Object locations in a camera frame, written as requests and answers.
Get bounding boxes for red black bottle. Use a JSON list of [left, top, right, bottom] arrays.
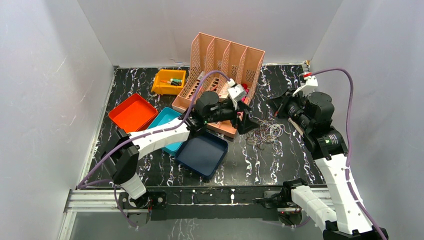
[[241, 83, 249, 93]]

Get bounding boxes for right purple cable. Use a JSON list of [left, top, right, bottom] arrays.
[[308, 68, 388, 240]]

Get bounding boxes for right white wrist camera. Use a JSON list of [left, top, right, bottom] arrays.
[[292, 72, 318, 97]]

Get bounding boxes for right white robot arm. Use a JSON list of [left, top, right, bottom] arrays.
[[267, 90, 389, 240]]

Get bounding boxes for white pink box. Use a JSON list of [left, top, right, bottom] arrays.
[[218, 83, 229, 101]]

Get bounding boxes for teal plastic tray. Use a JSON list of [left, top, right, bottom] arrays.
[[147, 106, 193, 157]]

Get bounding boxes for peach file organizer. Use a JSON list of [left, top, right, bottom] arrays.
[[171, 32, 266, 139]]

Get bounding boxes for thin cables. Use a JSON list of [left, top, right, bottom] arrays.
[[245, 117, 286, 154]]

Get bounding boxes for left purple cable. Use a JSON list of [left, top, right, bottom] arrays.
[[76, 70, 233, 229]]

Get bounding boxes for markers in yellow bin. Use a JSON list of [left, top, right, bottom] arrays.
[[160, 78, 183, 86]]

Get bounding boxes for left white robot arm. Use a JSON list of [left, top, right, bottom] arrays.
[[100, 90, 259, 209]]

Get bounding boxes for brown book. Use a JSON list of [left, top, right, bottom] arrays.
[[288, 118, 304, 137]]

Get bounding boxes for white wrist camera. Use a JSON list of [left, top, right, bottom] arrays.
[[292, 72, 318, 97], [227, 78, 247, 110]]

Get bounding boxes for orange plastic tray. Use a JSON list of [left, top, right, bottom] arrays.
[[108, 93, 158, 133]]

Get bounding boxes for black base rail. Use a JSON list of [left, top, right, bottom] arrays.
[[115, 185, 309, 228]]

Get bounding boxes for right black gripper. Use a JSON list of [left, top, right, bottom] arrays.
[[266, 87, 313, 132]]

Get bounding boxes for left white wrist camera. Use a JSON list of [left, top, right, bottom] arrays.
[[227, 78, 247, 110]]

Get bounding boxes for purple cable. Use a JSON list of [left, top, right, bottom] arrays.
[[76, 70, 233, 229], [308, 68, 388, 240]]

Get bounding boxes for yellow plastic bin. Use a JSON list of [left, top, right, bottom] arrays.
[[151, 69, 187, 95]]

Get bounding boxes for dark blue plastic tray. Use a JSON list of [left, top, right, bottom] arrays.
[[176, 132, 229, 181]]

